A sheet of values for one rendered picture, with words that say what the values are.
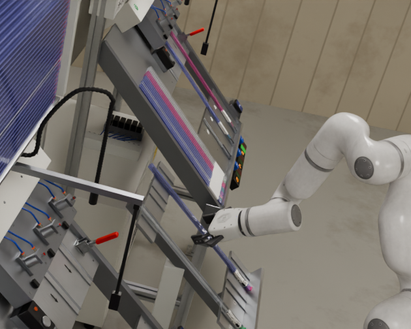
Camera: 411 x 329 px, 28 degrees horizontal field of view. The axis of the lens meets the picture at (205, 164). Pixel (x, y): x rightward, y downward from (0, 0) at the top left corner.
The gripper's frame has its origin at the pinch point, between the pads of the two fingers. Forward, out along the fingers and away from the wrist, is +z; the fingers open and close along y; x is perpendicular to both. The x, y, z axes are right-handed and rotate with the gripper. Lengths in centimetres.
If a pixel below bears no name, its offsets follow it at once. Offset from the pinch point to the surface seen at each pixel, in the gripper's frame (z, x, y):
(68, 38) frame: -19, -76, 29
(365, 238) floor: 34, 132, -152
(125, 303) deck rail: 1.3, -9.2, 39.5
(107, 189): -29, -52, 54
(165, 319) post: 15.6, 18.5, 17.0
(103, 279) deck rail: 3.1, -17.8, 39.6
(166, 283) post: 9.7, 6.7, 14.7
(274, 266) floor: 56, 100, -101
